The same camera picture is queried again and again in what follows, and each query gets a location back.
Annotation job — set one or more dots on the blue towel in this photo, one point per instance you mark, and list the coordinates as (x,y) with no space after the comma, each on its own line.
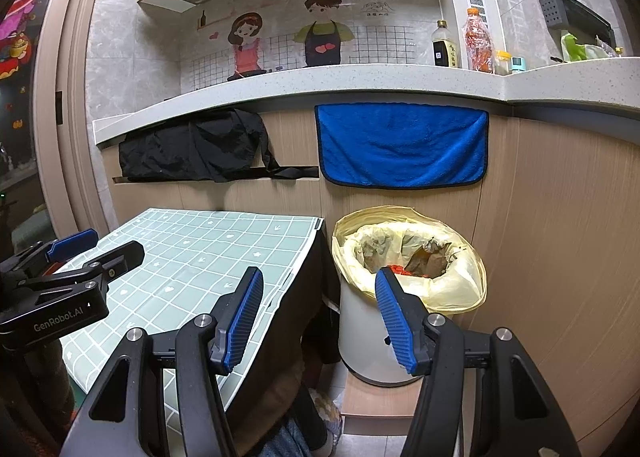
(400,147)

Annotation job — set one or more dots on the person's jeans leg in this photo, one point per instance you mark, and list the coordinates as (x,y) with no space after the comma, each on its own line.
(285,442)

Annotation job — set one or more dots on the white trash bin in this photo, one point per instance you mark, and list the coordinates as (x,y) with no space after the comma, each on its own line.
(360,337)

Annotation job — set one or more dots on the person's brown coat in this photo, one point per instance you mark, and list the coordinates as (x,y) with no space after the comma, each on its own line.
(270,387)

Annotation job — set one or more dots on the small yellow lid jar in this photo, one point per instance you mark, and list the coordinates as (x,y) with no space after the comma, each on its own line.
(502,64)

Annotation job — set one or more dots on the black dish rack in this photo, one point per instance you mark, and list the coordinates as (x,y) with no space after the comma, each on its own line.
(587,14)

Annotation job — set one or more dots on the grey stone countertop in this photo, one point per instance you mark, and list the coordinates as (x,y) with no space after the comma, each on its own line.
(350,82)

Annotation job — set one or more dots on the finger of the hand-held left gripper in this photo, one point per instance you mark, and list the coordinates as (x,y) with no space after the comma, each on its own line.
(72,242)
(125,254)

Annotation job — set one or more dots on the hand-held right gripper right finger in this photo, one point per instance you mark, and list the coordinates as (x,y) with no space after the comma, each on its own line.
(395,322)

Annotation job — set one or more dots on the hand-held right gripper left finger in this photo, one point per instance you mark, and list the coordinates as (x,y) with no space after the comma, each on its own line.
(245,322)

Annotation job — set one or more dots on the colourful door sticker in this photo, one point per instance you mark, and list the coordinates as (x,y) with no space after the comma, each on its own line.
(20,12)

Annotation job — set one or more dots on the brown door frame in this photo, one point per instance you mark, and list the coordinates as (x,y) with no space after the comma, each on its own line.
(70,87)

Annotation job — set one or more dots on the person's left forearm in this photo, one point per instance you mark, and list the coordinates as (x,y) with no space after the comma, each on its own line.
(45,377)

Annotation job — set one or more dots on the black cloth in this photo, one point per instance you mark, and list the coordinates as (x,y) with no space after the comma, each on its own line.
(195,152)

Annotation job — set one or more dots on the red drink bottle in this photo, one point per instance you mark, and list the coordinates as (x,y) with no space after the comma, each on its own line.
(479,44)

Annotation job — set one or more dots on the green checked tablecloth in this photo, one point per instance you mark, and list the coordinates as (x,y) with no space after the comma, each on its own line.
(200,262)

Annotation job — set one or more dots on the green white plastic bag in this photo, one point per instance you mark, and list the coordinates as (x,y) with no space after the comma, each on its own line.
(572,47)

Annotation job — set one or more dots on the small teal container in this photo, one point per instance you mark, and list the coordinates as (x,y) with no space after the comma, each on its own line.
(518,67)

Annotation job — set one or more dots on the cartoon couple wall sticker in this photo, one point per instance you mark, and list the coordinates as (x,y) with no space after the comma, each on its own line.
(322,37)

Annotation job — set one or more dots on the dark soy sauce bottle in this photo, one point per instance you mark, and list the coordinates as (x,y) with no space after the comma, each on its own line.
(442,52)

